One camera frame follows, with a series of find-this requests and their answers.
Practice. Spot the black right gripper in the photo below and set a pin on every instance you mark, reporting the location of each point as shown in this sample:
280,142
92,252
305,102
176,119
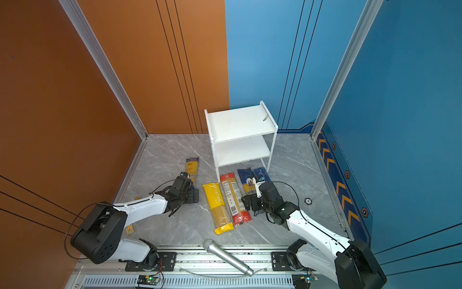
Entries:
254,198

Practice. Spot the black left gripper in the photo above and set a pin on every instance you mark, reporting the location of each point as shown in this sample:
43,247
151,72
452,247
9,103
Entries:
192,199

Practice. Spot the yellow blue-top spaghetti bag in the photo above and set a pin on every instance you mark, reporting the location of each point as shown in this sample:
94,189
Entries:
192,165

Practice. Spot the dark blue Barilla spaghetti box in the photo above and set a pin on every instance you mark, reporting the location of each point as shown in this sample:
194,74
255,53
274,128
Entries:
261,175

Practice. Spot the yellow spaghetti package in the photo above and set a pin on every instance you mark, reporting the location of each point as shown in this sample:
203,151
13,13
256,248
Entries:
217,206

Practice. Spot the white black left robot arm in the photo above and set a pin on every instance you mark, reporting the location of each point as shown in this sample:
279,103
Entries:
100,236

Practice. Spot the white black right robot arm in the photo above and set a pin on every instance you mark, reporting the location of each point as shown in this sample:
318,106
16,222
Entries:
349,263

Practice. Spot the red spaghetti package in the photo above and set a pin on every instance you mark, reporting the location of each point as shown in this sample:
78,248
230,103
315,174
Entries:
233,195

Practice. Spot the blue yellow spaghetti bag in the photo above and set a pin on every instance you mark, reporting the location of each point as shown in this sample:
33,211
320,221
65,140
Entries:
246,176

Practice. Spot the silver microphone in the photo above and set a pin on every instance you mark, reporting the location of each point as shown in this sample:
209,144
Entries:
211,247

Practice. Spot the small round floor disc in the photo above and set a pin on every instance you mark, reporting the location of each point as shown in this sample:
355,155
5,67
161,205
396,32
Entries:
308,201

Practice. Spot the white two-tier metal shelf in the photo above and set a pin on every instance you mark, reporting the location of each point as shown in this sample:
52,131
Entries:
241,135

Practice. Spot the small yellow floor object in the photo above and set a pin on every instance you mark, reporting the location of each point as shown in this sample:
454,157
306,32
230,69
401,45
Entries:
129,230

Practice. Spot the circuit board right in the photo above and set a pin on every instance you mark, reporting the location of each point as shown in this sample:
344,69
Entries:
303,281

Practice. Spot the green circuit board left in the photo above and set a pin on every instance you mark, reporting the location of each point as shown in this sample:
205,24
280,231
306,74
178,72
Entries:
148,280

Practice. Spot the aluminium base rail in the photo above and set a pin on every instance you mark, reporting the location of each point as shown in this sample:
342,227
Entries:
192,267

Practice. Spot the aluminium corner post left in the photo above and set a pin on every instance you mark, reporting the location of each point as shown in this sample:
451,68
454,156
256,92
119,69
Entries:
85,32

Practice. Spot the aluminium corner post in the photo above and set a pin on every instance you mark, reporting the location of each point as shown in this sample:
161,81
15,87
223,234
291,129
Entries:
85,32
357,39

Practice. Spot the aluminium corner post right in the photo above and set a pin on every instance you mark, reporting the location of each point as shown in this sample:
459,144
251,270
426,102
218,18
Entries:
357,39

